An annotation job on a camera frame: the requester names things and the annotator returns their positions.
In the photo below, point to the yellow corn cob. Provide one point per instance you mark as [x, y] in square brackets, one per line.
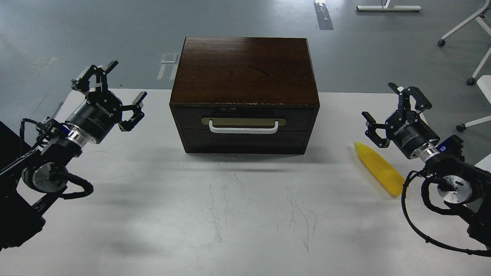
[384, 172]

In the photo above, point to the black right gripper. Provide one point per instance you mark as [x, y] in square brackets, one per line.
[404, 127]

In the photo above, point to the dark wooden drawer cabinet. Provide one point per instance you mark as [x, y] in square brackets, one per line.
[245, 72]

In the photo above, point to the white table leg base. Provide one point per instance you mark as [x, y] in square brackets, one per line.
[386, 5]

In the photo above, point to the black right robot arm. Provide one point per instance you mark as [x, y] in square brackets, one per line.
[450, 186]

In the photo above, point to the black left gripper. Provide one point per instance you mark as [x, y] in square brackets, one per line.
[94, 117]

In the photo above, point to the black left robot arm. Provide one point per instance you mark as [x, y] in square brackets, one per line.
[34, 171]

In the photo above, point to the dark wooden drawer with handle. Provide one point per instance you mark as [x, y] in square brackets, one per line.
[288, 119]

